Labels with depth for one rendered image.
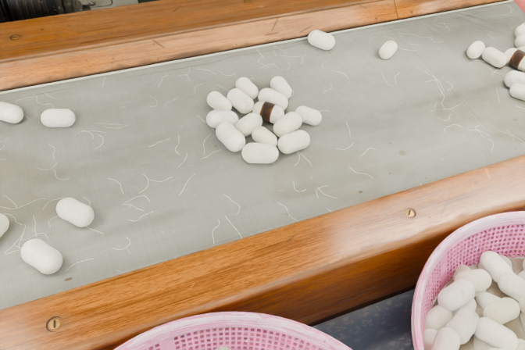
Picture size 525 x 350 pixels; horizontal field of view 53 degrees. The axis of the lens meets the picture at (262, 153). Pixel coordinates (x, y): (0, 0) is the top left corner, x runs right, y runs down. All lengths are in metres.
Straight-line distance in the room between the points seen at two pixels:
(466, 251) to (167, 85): 0.37
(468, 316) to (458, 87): 0.32
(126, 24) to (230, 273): 0.39
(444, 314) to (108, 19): 0.52
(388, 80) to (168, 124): 0.28
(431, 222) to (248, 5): 0.41
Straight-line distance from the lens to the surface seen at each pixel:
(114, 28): 0.71
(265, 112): 0.57
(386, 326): 0.52
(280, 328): 0.40
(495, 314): 0.48
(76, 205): 0.49
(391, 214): 0.48
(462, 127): 0.64
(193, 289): 0.42
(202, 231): 0.48
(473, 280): 0.49
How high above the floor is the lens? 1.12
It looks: 44 degrees down
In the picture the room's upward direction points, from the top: 4 degrees clockwise
